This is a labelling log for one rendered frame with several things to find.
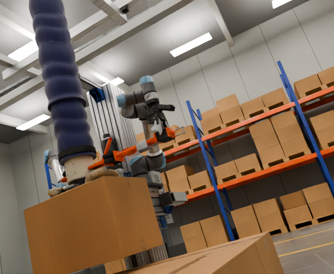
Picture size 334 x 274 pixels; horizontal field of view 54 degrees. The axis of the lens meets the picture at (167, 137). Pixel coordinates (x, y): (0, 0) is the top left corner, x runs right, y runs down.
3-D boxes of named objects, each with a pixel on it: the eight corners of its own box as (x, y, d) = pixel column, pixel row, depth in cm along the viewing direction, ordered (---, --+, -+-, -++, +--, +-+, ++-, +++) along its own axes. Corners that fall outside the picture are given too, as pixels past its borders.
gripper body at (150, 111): (154, 126, 179) (148, 107, 183) (167, 120, 176) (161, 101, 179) (147, 124, 172) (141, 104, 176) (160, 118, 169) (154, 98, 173)
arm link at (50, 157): (80, 187, 246) (60, 145, 282) (61, 190, 237) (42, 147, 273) (78, 199, 252) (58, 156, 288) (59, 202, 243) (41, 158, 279)
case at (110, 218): (34, 283, 174) (23, 210, 185) (85, 267, 209) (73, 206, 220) (122, 258, 150) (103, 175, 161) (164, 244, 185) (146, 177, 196)
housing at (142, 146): (136, 151, 173) (134, 143, 175) (143, 152, 179) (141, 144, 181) (147, 146, 171) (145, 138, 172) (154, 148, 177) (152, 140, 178)
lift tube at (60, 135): (51, 164, 191) (25, 19, 220) (76, 167, 210) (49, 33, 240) (80, 151, 183) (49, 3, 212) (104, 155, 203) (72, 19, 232)
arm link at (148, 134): (146, 168, 250) (131, 100, 231) (165, 163, 252) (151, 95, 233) (148, 174, 239) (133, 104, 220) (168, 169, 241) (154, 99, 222)
